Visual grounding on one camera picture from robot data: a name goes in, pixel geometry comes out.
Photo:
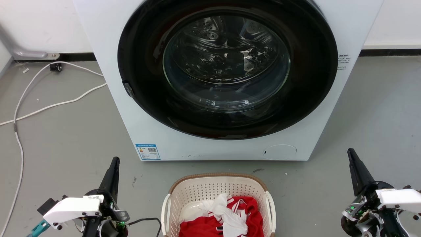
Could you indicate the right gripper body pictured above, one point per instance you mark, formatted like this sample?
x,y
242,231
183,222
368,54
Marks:
x,y
365,214

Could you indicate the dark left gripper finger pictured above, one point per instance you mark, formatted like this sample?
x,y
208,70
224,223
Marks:
x,y
115,184
108,181

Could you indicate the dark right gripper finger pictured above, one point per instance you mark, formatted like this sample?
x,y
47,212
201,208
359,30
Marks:
x,y
356,174
364,174

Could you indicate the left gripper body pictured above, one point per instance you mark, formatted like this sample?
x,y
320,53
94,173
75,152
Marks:
x,y
111,217

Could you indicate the beige perforated laundry basket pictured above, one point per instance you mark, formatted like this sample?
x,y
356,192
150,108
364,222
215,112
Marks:
x,y
210,187

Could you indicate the blue energy label sticker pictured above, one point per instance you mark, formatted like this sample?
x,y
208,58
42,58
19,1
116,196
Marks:
x,y
147,151

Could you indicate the round white filter cover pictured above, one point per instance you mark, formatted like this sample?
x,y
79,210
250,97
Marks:
x,y
279,152

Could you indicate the red garment with white stripes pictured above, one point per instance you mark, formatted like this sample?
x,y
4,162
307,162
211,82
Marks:
x,y
197,228

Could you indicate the grey door latch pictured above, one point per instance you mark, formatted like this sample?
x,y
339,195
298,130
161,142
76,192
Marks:
x,y
128,89

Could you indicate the small printed text sticker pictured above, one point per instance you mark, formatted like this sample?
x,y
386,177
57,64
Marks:
x,y
343,62

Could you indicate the black round washer door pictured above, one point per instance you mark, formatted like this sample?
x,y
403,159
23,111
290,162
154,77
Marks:
x,y
144,65

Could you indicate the small black plug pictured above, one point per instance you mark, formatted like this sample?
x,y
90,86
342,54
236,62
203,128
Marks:
x,y
56,67

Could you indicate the white front-load washing machine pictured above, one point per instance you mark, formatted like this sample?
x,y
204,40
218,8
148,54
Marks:
x,y
105,39

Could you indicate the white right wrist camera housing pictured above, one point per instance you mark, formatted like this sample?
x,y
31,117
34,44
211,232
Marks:
x,y
399,197

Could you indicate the teal plastic bracket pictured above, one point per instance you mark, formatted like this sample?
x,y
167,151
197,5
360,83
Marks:
x,y
37,228

